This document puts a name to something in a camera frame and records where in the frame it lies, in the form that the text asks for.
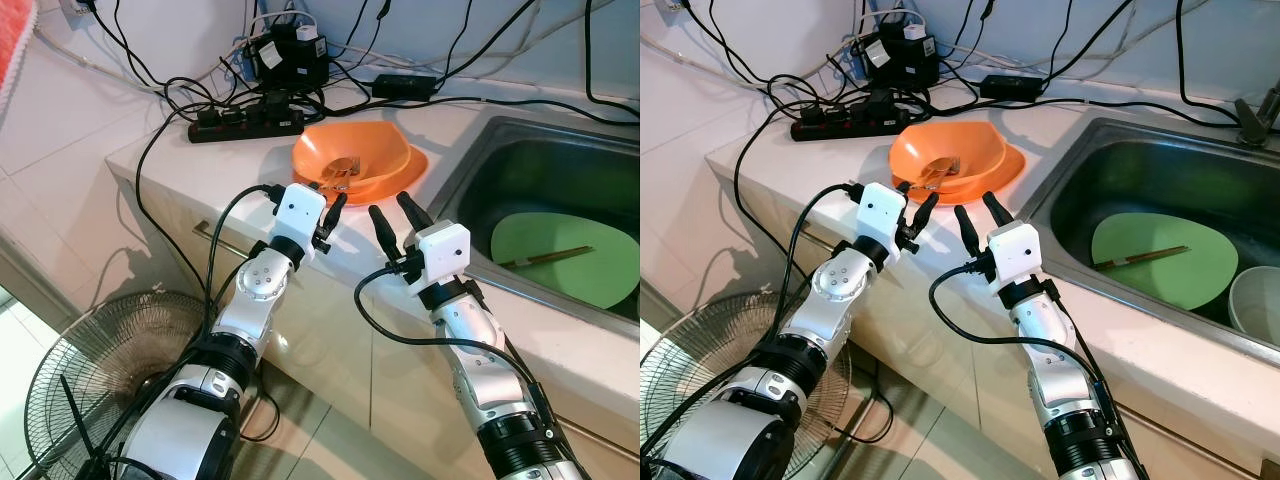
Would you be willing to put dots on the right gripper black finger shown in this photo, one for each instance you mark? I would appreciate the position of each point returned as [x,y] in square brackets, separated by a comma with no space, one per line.
[970,235]
[997,212]
[413,213]
[384,235]

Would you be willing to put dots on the orange plastic plate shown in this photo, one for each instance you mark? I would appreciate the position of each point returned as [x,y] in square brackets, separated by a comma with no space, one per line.
[410,180]
[1005,178]

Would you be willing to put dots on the orange plastic bowl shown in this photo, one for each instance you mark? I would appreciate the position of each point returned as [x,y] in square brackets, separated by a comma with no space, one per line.
[370,150]
[965,150]

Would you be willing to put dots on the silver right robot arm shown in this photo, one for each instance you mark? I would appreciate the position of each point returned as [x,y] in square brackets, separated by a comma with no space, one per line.
[480,350]
[1045,340]

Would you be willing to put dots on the white kitchen base cabinet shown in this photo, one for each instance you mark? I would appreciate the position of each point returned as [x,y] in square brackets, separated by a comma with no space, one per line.
[960,400]
[400,400]

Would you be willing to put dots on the black power strip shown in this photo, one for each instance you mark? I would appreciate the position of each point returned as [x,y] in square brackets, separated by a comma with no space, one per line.
[240,125]
[840,125]

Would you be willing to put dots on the black charger with white label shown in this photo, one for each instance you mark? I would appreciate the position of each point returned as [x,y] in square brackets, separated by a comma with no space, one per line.
[900,60]
[290,65]

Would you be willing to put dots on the black power adapter brick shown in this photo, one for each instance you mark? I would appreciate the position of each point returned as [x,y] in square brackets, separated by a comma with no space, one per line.
[405,85]
[1012,85]

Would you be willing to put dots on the stainless steel sink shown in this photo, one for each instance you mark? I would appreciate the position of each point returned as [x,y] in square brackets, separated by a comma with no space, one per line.
[1130,170]
[540,170]

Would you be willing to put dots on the brown wooden chopsticks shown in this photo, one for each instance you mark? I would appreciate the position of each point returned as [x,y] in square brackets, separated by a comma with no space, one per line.
[550,256]
[1145,256]

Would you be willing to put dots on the green plastic plate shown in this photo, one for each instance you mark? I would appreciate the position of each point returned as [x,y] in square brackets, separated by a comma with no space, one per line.
[580,275]
[1170,280]

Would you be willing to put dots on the metal sink faucet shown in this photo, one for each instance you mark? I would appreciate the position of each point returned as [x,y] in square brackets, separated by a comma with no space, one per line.
[1250,120]

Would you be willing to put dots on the white bowl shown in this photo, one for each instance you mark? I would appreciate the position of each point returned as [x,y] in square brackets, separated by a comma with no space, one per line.
[1258,300]

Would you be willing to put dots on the red cloth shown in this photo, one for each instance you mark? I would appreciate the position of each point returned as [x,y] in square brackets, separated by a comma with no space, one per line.
[15,40]

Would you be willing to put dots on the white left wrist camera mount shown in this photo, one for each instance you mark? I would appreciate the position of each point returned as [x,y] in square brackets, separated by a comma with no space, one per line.
[298,212]
[880,212]

